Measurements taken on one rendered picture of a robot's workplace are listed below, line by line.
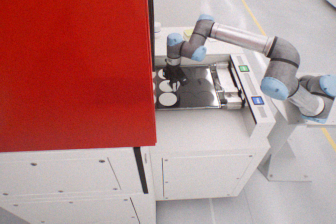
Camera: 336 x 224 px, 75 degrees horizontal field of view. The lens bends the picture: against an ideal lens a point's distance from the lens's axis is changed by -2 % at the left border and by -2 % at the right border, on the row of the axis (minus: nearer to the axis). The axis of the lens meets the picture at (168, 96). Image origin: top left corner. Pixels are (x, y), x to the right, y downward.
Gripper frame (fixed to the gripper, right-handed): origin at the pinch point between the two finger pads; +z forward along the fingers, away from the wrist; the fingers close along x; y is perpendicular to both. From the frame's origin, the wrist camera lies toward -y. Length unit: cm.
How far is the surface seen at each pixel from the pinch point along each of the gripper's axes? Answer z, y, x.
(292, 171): 90, -78, -67
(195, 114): 9.3, -15.4, -1.3
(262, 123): -3.7, -47.9, -11.8
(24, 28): -73, -20, 60
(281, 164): 90, -68, -66
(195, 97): 1.3, -10.8, -5.3
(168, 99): 1.3, -1.3, 7.3
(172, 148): 9.3, -21.8, 24.3
